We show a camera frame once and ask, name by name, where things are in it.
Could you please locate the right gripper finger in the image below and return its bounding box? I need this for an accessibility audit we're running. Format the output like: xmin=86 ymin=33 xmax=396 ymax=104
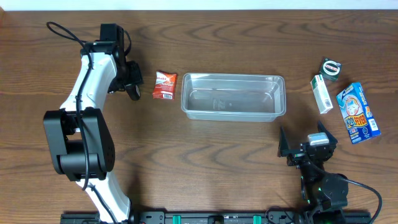
xmin=317 ymin=121 xmax=336 ymax=144
xmin=277 ymin=127 xmax=289 ymax=156

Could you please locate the black bottle white cap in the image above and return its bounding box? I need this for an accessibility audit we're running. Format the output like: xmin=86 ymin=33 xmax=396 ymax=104
xmin=125 ymin=84 xmax=141 ymax=101

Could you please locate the blue Kool Fever box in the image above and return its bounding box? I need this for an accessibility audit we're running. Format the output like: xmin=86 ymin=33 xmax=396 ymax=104
xmin=336 ymin=82 xmax=381 ymax=144

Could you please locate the red snack packet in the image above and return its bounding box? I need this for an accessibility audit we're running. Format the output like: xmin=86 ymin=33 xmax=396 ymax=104
xmin=152 ymin=71 xmax=177 ymax=100

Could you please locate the dark green round-label box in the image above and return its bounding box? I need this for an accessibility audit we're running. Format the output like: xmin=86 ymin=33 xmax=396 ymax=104
xmin=319 ymin=57 xmax=342 ymax=82

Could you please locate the clear plastic container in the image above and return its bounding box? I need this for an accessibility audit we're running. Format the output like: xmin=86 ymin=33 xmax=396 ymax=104
xmin=181 ymin=73 xmax=286 ymax=122

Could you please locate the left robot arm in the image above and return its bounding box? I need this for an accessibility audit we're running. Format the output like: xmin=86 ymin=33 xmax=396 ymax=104
xmin=44 ymin=40 xmax=142 ymax=223

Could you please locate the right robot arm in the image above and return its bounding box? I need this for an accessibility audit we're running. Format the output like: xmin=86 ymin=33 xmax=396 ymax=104
xmin=277 ymin=122 xmax=348 ymax=223

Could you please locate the white green medicine box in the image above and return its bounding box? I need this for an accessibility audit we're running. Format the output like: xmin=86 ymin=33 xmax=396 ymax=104
xmin=310 ymin=74 xmax=333 ymax=114

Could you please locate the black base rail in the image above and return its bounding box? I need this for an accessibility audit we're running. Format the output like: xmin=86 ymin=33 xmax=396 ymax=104
xmin=60 ymin=210 xmax=372 ymax=224

